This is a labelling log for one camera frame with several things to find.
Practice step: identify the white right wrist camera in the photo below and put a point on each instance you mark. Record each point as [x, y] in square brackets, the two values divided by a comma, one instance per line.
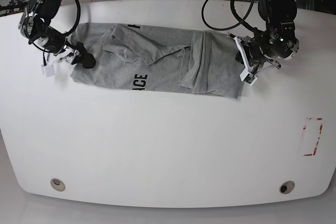
[47, 67]

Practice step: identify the grey T-shirt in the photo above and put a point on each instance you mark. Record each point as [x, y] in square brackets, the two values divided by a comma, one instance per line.
[163, 59]

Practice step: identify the right table grommet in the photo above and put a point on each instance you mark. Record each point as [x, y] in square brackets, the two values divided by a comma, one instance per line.
[287, 187]

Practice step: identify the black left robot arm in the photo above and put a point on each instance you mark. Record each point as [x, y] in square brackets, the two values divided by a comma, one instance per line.
[277, 41]

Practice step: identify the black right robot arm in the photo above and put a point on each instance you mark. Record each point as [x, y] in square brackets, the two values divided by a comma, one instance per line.
[35, 26]

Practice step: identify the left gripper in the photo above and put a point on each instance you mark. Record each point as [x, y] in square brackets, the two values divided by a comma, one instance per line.
[250, 55]

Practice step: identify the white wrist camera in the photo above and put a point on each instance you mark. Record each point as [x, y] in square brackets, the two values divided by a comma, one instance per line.
[248, 77]
[47, 67]

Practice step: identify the table grommet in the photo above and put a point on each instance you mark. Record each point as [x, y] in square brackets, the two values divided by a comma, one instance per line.
[57, 184]
[287, 187]

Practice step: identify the left table grommet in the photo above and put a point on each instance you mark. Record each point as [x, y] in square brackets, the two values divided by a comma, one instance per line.
[57, 184]

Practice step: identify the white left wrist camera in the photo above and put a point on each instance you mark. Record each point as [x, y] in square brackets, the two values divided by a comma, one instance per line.
[248, 77]

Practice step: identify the red tape rectangle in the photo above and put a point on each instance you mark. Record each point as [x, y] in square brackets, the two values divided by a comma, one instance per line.
[311, 136]

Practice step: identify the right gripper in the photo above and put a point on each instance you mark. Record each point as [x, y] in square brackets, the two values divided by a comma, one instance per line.
[76, 54]

